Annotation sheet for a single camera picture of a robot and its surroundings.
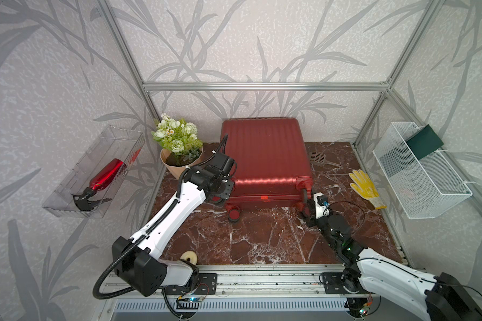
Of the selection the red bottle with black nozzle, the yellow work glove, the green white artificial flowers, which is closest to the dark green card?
the yellow work glove

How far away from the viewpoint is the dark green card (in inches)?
27.7

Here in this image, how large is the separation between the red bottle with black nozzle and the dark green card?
1.01m

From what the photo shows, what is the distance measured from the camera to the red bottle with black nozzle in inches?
23.5

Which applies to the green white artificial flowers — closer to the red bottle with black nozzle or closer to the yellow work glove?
the red bottle with black nozzle
